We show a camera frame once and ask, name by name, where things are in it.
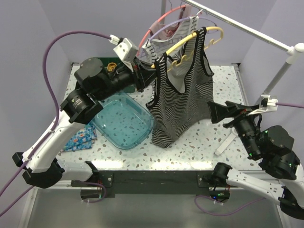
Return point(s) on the yellow rolled sock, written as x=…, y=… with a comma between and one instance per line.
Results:
x=111, y=67

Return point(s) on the blue floral folded cloth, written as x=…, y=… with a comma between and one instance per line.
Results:
x=82, y=140

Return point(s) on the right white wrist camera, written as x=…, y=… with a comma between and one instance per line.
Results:
x=267, y=103

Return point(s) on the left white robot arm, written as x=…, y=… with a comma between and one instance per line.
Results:
x=40, y=164

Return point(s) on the purple plastic hanger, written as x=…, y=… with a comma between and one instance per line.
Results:
x=175, y=23

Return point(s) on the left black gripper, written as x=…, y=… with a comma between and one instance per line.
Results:
x=142, y=74

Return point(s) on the white clothes rack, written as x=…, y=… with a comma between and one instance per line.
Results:
x=259, y=62

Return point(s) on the green compartment organizer tray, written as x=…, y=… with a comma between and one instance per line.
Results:
x=106, y=60

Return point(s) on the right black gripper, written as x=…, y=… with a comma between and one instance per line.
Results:
x=217, y=111

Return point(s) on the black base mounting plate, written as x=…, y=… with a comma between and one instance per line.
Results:
x=163, y=182

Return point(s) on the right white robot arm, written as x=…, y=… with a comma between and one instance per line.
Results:
x=272, y=147

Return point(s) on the pink plastic hanger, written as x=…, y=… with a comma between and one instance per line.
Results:
x=152, y=28

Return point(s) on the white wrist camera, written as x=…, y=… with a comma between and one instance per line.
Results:
x=126, y=50
x=267, y=103

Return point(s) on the yellow plastic hanger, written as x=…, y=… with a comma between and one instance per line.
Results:
x=180, y=43

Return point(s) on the teal transparent plastic bin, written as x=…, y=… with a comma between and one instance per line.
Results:
x=123, y=121

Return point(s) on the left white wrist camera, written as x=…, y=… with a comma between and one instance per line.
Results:
x=126, y=50

